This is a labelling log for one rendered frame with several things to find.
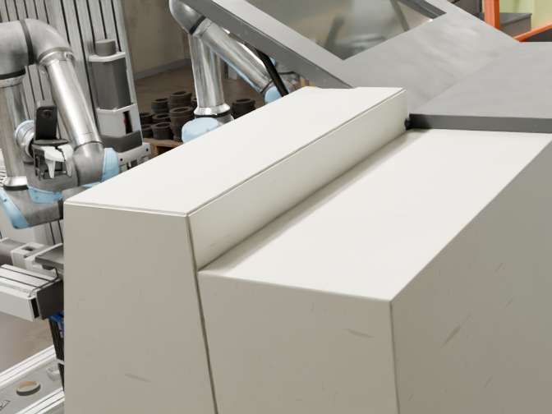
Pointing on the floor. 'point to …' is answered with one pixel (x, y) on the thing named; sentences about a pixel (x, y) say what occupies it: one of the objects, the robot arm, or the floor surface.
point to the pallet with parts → (177, 119)
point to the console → (194, 241)
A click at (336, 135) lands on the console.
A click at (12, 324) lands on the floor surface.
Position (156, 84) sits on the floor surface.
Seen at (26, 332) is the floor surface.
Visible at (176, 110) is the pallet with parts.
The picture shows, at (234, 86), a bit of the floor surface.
